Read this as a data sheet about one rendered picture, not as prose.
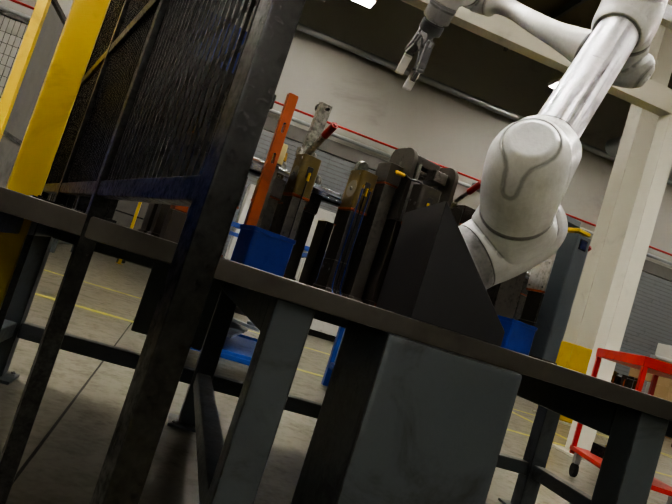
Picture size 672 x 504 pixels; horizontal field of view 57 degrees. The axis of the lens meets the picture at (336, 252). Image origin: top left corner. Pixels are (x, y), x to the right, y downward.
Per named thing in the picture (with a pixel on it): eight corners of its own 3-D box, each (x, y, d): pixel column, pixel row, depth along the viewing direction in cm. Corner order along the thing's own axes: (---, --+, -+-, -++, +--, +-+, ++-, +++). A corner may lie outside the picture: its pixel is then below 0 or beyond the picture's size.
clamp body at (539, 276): (519, 355, 233) (546, 263, 235) (544, 363, 222) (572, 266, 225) (506, 351, 229) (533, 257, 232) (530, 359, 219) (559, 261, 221)
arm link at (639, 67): (597, 54, 174) (610, 11, 163) (656, 82, 165) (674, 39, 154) (568, 78, 170) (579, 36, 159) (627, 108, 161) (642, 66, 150)
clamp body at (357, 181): (328, 294, 187) (366, 177, 189) (347, 300, 177) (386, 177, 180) (310, 288, 184) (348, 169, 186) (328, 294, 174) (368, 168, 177)
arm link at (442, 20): (452, 5, 198) (443, 23, 201) (428, -7, 195) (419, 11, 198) (460, 14, 191) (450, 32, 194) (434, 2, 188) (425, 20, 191)
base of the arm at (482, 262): (491, 329, 132) (513, 317, 133) (456, 234, 127) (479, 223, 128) (454, 309, 149) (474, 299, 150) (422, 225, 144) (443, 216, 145)
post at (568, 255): (539, 360, 213) (574, 238, 216) (556, 366, 206) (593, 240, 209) (524, 355, 209) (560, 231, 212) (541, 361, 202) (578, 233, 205)
